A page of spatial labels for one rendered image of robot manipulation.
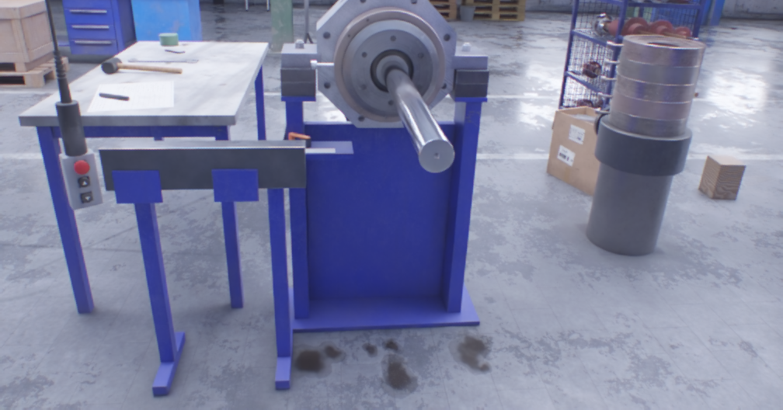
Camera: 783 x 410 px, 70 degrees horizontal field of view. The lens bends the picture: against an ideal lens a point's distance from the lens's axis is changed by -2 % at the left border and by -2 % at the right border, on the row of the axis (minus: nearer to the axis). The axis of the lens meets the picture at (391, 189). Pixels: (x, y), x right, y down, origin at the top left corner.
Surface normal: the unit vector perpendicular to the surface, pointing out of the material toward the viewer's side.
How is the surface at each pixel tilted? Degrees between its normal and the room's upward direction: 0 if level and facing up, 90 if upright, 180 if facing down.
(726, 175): 90
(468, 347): 0
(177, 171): 90
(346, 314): 0
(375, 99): 90
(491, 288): 0
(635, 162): 90
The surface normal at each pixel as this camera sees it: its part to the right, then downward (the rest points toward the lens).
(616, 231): -0.58, 0.31
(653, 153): -0.13, 0.40
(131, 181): 0.11, 0.41
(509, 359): 0.04, -0.91
